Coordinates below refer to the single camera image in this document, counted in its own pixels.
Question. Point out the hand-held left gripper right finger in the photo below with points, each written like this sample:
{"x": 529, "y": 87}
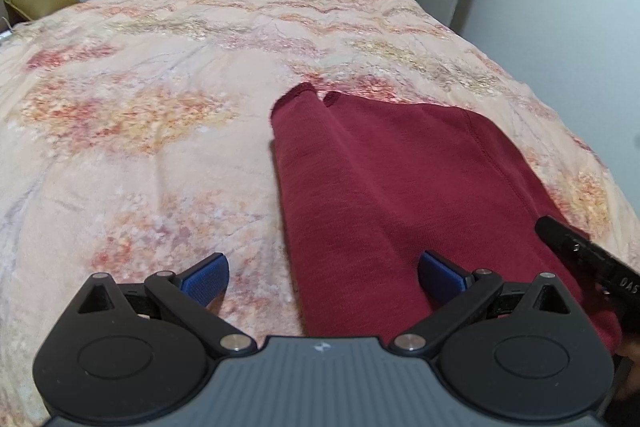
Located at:
{"x": 442, "y": 276}

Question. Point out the floral peach blanket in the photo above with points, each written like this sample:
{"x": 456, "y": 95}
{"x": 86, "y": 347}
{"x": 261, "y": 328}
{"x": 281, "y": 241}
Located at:
{"x": 150, "y": 107}

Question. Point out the yellow pillow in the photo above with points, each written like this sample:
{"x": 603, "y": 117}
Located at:
{"x": 40, "y": 2}

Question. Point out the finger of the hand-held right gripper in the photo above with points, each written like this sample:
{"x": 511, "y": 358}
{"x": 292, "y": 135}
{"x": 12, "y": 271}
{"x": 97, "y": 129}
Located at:
{"x": 557, "y": 234}

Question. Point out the dark red knit garment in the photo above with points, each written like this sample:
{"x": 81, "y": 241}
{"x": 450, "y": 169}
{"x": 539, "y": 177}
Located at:
{"x": 400, "y": 167}

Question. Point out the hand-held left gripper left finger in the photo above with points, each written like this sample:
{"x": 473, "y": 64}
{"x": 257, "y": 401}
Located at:
{"x": 207, "y": 278}

